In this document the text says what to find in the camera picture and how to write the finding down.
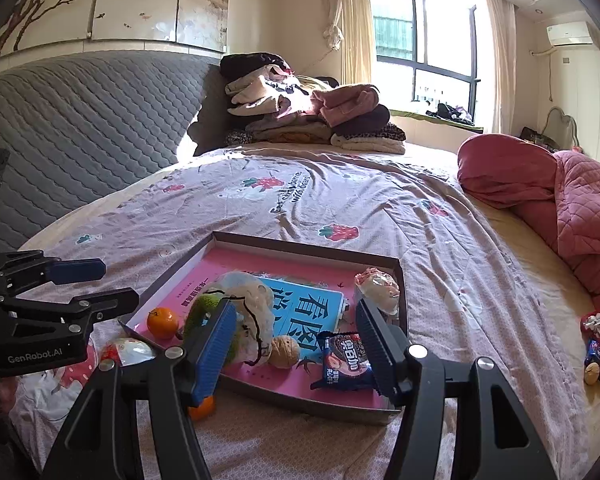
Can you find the grey quilted headboard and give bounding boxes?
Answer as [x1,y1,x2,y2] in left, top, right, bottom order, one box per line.
[0,51,228,252]

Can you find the floral wall painting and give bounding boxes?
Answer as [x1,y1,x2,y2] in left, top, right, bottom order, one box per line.
[0,0,228,58]

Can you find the small orange tangerine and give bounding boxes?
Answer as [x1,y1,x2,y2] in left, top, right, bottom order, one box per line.
[146,307,180,340]

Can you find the heart-shaped chair back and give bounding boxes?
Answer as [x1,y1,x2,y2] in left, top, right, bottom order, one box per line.
[541,106,580,151]

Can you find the blue Oreo cookie packet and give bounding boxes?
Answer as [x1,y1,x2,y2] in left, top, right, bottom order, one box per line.
[310,332,378,391]

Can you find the pink blue book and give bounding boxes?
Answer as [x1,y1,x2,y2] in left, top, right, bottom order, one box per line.
[134,244,397,411]

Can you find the clothes on window sill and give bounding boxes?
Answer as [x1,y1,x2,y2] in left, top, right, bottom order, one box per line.
[426,102,474,126]

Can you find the grey cardboard box tray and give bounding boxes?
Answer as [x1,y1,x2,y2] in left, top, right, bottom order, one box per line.
[118,231,410,426]

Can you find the red quilted blanket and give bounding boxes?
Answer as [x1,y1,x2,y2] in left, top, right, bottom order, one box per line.
[457,134,600,311]

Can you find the small doll toy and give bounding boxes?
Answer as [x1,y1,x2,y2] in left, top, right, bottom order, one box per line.
[580,312,600,386]

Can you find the white air conditioner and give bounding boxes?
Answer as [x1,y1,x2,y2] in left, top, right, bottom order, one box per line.
[546,21,598,48]

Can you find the large orange tangerine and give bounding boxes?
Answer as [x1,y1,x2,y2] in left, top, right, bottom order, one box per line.
[188,396,216,422]

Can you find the window with dark frame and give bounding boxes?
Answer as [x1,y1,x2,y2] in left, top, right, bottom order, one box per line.
[370,0,480,120]

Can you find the cream curtain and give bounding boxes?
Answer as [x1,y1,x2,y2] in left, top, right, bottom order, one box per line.
[323,0,376,84]

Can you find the red blue toy egg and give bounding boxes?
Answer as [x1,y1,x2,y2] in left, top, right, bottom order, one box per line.
[100,337,156,366]

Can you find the green fuzzy ring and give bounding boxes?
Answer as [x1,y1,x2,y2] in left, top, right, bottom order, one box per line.
[182,291,242,363]

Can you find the pile of folded clothes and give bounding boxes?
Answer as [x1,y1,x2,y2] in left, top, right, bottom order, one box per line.
[220,52,406,154]

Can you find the walnut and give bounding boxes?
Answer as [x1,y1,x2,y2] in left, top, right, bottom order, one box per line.
[268,335,301,370]

